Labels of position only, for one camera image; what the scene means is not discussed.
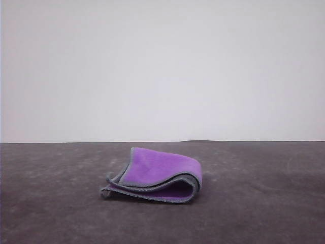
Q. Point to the purple towel with grey hem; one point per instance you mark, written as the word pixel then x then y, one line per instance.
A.
pixel 162 167

